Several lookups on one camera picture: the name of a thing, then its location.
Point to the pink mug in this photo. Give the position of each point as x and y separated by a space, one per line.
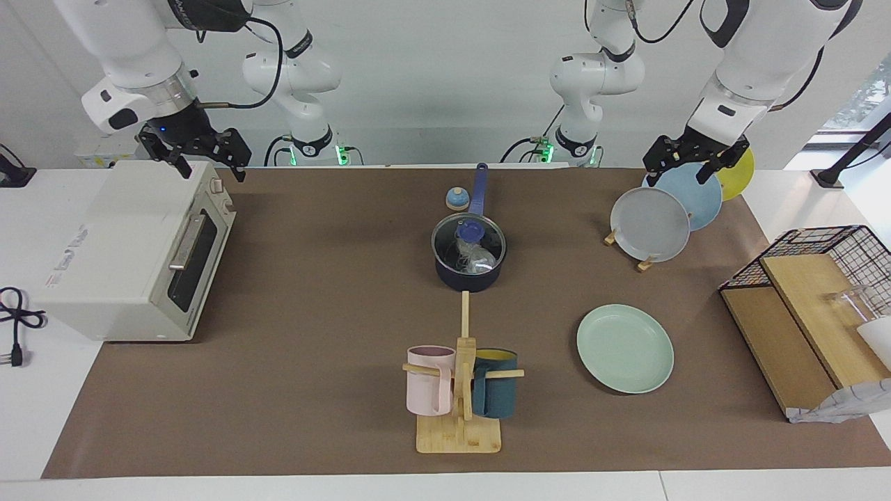
426 390

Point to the yellow plate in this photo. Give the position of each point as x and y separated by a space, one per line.
739 177

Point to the white cup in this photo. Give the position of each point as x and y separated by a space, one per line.
878 341

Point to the white wall socket box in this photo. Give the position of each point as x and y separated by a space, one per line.
94 158

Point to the light blue plate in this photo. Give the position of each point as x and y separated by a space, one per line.
699 202

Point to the clear glass cup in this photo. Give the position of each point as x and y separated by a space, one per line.
850 303

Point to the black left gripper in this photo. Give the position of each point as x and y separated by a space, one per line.
696 149

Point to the small blue wooden bell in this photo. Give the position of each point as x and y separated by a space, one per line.
457 200

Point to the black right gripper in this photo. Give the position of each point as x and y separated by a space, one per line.
188 136

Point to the dark teal mug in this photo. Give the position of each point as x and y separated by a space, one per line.
498 393

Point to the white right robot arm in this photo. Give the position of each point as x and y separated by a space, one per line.
132 42

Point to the grey plate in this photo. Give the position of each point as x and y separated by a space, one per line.
647 224

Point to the clear vermicelli packet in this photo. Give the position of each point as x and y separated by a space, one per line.
479 261

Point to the black desk clamp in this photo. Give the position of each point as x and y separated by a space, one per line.
14 175

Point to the mint green plate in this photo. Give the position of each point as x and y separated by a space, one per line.
625 348

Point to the grey patterned cloth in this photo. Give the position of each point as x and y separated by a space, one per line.
846 403

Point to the dark blue saucepan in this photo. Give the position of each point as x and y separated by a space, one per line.
468 282

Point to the black clamp stand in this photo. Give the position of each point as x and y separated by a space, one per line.
846 163

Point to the glass lid with blue knob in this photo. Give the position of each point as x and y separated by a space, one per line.
472 229

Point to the bamboo two-tier shelf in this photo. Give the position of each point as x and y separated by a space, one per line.
800 306

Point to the brown table mat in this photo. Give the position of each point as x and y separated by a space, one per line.
313 390

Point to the white toaster oven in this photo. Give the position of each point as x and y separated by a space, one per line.
118 243

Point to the wooden mug tree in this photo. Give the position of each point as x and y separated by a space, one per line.
459 435

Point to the wooden plate rack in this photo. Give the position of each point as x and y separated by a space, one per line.
645 264

